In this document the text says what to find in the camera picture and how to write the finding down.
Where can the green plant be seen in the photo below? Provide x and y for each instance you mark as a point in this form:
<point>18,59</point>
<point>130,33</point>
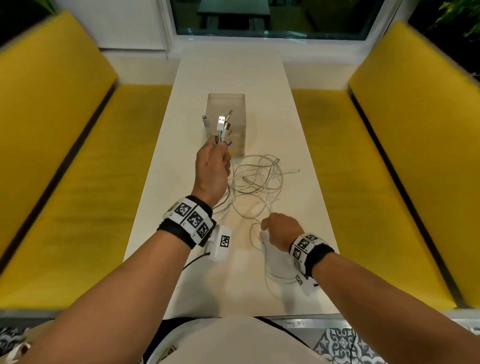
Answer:
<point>457,15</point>
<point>47,4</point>

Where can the person's right hand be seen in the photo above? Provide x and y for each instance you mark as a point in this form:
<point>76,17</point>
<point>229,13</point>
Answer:
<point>285,230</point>

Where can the person's white shirt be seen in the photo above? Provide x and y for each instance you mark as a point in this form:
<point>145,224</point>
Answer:
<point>236,345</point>

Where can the yellow bench backrest cushion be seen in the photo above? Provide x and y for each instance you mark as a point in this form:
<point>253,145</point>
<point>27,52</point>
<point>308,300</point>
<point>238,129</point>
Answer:
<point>48,112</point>

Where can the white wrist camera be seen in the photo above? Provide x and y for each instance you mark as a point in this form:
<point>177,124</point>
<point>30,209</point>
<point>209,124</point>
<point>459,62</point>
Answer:
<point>221,243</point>
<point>305,285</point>

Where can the person's left hand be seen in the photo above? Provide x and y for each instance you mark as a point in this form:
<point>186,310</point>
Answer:
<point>212,168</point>

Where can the yellow bench seat cushion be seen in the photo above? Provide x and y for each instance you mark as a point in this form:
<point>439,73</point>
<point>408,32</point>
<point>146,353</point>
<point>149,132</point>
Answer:
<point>345,157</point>
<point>90,206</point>

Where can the person's right forearm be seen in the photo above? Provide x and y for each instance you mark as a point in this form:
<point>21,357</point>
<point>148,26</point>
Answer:
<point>382,311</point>

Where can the person's left forearm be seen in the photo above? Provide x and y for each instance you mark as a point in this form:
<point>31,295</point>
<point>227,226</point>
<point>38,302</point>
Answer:
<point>112,300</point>

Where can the yellow bench right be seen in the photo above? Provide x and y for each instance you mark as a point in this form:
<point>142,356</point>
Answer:
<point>431,131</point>

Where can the black marker wristband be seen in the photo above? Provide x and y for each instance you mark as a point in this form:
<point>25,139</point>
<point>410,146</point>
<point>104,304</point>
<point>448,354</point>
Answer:
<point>187,221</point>
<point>311,251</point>

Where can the glass window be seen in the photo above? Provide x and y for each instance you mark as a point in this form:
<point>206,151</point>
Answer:
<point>277,18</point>

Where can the translucent plastic drawer box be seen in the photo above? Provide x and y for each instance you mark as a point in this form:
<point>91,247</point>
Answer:
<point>236,108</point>

